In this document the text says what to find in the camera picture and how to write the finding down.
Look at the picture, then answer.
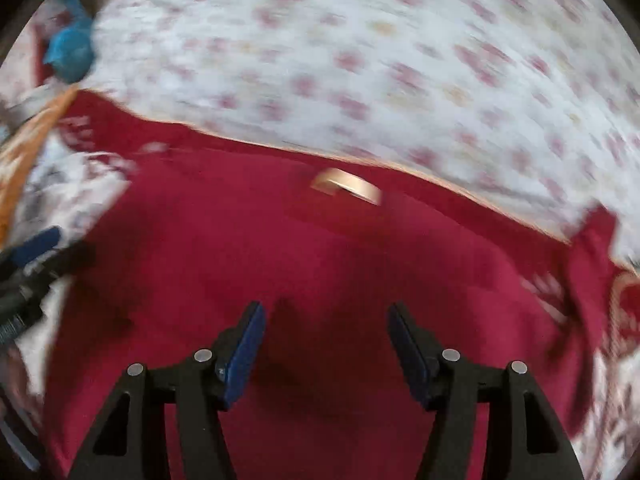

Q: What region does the blue plastic bag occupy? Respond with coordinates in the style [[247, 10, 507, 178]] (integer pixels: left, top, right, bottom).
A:
[[42, 0, 97, 84]]

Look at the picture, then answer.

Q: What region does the red and white floral blanket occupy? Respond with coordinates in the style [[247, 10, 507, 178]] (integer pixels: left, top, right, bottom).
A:
[[0, 87, 640, 480]]

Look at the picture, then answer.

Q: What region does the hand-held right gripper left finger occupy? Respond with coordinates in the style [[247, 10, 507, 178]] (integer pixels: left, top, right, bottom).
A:
[[67, 301, 267, 480]]

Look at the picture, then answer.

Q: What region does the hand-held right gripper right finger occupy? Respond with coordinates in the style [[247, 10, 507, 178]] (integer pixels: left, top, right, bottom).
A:
[[387, 301, 586, 480]]

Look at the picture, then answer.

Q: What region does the white floral quilt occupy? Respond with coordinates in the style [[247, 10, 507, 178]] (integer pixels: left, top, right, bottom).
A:
[[90, 0, 640, 266]]

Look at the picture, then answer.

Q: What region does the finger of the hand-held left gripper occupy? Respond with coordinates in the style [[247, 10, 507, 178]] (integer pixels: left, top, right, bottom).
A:
[[0, 226, 63, 281], [20, 242, 98, 301]]

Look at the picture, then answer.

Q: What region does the orange checked cushion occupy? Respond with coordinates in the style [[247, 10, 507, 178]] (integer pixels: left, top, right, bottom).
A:
[[0, 85, 81, 248]]

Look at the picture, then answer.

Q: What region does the dark red garment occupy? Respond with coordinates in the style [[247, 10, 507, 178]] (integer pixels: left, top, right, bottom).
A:
[[45, 145, 621, 480]]

